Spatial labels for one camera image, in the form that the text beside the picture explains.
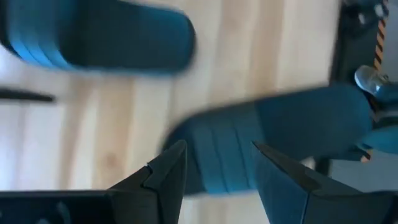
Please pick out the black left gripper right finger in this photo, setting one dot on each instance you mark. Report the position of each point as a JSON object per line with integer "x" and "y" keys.
{"x": 289, "y": 199}

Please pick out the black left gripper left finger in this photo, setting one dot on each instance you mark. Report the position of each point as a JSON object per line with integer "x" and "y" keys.
{"x": 155, "y": 199}

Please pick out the black rubber slide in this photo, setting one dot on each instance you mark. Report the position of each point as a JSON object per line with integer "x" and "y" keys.
{"x": 109, "y": 37}
{"x": 280, "y": 130}

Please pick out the orange black hazard tape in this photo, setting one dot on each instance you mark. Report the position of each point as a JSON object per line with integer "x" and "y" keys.
{"x": 380, "y": 43}

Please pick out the wooden shelf with black frame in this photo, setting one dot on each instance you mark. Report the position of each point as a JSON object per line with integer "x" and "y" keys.
{"x": 28, "y": 95}

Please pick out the black aluminium table frame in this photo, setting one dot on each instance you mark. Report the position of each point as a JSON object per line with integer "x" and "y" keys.
{"x": 351, "y": 40}

